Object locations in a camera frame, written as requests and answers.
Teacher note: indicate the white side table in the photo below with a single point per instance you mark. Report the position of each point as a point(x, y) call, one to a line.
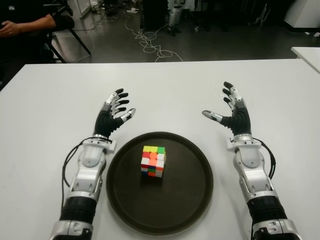
point(308, 56)

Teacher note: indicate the black cabinet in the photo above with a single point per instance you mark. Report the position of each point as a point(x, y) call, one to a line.
point(155, 15)

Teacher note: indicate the seated person black clothes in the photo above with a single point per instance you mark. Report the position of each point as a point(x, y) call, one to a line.
point(15, 50)

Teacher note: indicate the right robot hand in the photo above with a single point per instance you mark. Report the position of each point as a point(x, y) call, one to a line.
point(240, 122)

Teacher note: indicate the folded metal stand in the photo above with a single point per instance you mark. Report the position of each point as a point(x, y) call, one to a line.
point(262, 15)

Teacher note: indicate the bystander bare forearm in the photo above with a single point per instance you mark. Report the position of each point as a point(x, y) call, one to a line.
point(35, 25)

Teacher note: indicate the silver humanoid robot legs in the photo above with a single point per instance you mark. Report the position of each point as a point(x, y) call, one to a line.
point(173, 15)

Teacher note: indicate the bystander hand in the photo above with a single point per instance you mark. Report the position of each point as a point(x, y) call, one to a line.
point(10, 28)

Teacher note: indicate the dark brown round plate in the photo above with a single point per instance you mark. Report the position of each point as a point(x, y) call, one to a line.
point(175, 195)

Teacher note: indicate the white cabinet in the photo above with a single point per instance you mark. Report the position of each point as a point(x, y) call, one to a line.
point(77, 7)

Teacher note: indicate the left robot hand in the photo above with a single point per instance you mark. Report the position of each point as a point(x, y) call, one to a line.
point(105, 123)

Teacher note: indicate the black chair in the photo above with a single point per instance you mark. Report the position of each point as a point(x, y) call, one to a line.
point(78, 38)

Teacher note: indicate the white machine housing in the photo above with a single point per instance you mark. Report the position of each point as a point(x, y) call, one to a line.
point(305, 12)

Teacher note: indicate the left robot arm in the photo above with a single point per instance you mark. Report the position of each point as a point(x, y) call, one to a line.
point(87, 165)

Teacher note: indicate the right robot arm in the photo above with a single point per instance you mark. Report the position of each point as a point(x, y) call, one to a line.
point(255, 175)

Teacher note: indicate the multicoloured Rubik's cube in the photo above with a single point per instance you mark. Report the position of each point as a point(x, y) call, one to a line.
point(152, 162)

